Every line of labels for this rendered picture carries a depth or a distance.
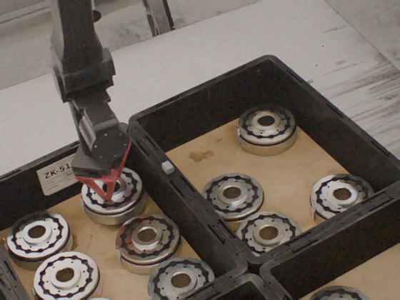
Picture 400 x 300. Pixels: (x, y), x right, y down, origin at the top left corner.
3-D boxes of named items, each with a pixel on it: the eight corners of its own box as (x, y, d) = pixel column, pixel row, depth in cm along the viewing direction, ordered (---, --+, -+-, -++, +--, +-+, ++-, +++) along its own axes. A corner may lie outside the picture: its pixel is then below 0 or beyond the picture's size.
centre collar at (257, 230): (246, 231, 137) (246, 229, 136) (273, 218, 138) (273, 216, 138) (263, 251, 133) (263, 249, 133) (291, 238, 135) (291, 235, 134)
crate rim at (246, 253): (126, 128, 151) (123, 118, 150) (271, 61, 160) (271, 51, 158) (254, 278, 124) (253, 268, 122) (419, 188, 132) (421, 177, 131)
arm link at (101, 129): (104, 41, 128) (48, 60, 126) (131, 85, 120) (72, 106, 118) (117, 103, 136) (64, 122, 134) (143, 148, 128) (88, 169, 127)
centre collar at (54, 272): (45, 273, 136) (43, 271, 135) (73, 260, 137) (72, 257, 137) (58, 294, 132) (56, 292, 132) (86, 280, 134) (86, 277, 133)
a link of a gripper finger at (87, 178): (136, 179, 145) (125, 138, 139) (122, 211, 141) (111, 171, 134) (97, 175, 147) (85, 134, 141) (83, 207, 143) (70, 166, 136)
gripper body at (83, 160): (131, 132, 141) (122, 98, 136) (111, 178, 135) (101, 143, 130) (93, 129, 143) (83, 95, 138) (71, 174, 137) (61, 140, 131)
